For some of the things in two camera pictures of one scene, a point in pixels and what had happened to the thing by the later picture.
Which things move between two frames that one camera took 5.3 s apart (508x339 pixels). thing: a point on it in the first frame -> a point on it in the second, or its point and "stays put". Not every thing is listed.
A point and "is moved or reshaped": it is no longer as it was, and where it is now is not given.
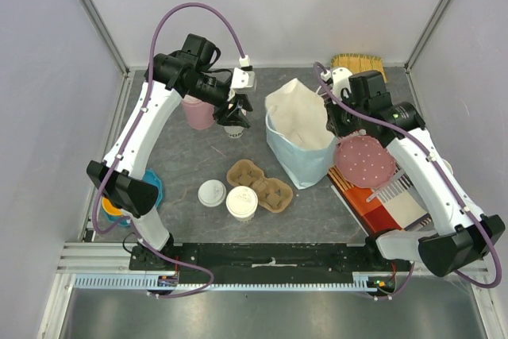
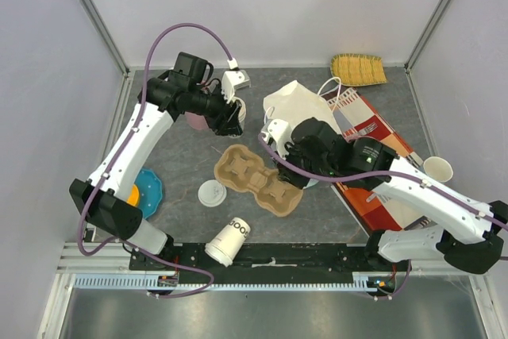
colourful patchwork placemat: (394, 208) stays put
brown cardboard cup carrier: (273, 194) is moved or reshaped
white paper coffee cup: (244, 219) -> (232, 236)
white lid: (241, 201) -> (218, 255)
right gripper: (336, 115) -> (294, 162)
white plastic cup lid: (211, 193) stays put
